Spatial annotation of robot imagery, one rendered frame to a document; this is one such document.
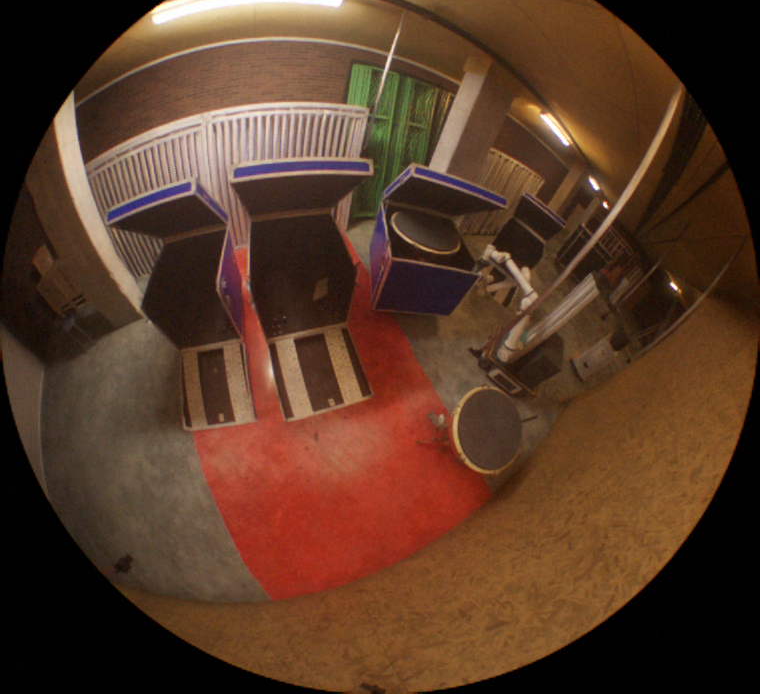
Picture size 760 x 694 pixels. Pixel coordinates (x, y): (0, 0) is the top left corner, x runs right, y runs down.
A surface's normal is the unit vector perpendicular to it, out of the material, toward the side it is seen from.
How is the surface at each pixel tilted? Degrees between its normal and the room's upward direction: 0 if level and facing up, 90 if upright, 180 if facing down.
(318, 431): 0
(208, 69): 90
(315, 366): 1
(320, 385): 1
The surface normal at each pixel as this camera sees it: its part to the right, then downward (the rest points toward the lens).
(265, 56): 0.43, 0.79
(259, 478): 0.23, -0.57
